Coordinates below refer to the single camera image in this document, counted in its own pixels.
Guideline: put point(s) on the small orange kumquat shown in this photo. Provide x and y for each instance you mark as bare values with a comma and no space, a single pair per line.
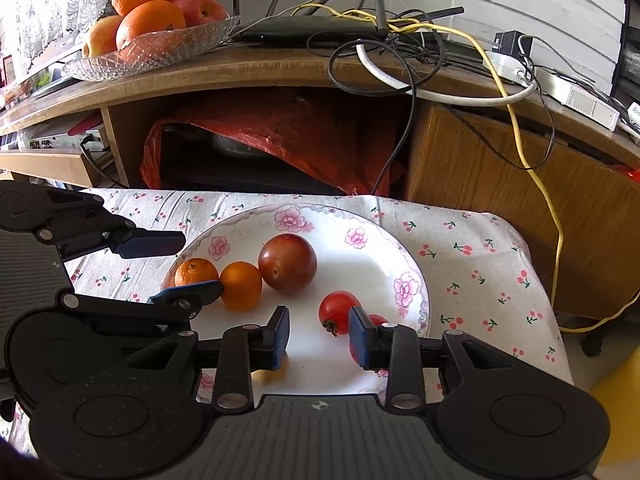
275,366
196,271
241,285

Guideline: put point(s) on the dark red plum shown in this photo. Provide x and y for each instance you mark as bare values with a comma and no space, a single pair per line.
287,263

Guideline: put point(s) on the glass fruit dish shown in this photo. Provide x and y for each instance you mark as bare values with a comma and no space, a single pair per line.
150,57

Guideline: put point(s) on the silver set-top box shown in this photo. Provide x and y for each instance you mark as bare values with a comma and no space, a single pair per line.
50,141

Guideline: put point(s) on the red apple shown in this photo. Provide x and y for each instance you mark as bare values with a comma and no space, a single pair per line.
202,10

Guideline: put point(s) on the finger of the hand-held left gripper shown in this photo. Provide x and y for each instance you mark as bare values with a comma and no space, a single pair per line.
150,244
190,291

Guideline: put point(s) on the small red bag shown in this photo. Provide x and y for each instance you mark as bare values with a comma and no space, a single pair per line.
631,172

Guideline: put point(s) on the white power strip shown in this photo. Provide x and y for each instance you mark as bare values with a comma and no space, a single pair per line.
575,97

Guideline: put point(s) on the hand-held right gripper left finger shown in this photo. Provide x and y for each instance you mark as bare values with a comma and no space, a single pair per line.
282,332

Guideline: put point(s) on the black power adapter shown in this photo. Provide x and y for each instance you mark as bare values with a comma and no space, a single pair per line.
510,42

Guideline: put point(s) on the red cherry tomato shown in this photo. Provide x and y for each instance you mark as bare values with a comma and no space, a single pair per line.
377,320
340,312

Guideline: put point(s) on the black metal shelf rack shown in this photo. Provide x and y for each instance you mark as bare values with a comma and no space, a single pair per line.
631,60

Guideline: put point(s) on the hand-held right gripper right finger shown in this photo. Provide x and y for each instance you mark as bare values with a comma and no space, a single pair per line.
359,340

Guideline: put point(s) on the white drawer cabinet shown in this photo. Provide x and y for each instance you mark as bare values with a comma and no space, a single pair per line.
540,5

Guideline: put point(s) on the yellow trash bin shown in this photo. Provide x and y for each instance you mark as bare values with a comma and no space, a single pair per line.
620,400

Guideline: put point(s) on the cherry print tablecloth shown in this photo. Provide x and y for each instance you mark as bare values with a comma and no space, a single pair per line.
475,280

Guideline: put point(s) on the black television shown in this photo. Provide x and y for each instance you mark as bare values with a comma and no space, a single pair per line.
60,56

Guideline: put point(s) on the large red plastic bag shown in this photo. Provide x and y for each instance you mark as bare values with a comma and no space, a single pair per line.
310,130

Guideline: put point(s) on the wooden TV cabinet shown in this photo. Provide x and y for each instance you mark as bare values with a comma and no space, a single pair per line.
475,160

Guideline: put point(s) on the white modem box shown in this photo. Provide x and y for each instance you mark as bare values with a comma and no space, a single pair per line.
634,117

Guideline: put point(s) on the yellow-red apple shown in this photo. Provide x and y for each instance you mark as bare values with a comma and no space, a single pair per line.
100,36

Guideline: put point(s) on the black router with antennas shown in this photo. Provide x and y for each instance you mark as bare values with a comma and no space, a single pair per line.
310,27

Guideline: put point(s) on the white floral plate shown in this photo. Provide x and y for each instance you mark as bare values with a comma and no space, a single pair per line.
340,260

